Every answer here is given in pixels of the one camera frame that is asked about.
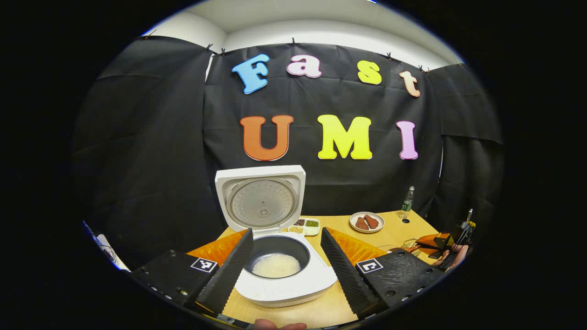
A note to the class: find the white divided grain dish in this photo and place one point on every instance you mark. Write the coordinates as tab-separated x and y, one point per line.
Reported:
305	227

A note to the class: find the white round plate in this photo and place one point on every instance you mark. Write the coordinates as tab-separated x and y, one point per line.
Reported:
367	231

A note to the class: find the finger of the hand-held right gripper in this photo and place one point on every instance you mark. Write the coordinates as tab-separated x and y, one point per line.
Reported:
433	240

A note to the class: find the white blue printed box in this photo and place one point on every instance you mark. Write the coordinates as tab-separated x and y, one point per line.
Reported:
107	250

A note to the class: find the brown meat piece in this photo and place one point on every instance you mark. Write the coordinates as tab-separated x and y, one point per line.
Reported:
361	223
372	221

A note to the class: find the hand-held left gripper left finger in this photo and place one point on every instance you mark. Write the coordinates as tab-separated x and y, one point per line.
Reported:
229	275

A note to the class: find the white rice cooker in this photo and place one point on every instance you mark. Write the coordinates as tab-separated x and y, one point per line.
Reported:
261	201

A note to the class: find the pile of white rice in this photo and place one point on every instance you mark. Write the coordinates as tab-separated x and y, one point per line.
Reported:
275	266

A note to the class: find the green glass bottle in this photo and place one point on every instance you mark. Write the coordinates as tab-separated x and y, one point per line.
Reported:
406	206

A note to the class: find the black backdrop cloth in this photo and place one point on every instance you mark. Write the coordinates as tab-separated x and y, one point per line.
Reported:
137	137

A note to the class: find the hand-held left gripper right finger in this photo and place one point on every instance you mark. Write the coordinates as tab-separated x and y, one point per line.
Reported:
344	275

